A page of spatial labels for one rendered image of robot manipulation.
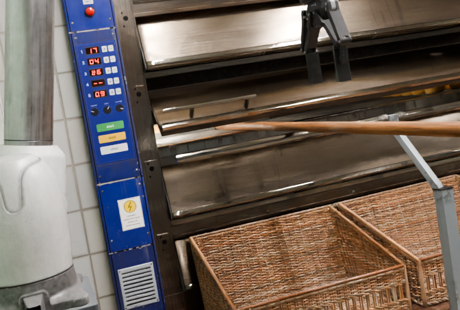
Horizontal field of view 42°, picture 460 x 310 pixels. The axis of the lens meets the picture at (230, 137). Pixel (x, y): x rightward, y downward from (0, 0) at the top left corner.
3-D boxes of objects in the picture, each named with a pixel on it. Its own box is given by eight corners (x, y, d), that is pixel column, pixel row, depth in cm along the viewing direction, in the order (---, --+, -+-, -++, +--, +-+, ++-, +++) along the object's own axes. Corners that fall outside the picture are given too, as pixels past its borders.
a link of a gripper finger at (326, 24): (328, 11, 128) (329, 6, 127) (350, 47, 122) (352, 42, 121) (311, 14, 127) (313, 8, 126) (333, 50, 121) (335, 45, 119)
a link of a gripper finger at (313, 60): (306, 53, 134) (304, 53, 135) (311, 84, 135) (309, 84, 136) (318, 51, 135) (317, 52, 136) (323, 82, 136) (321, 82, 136)
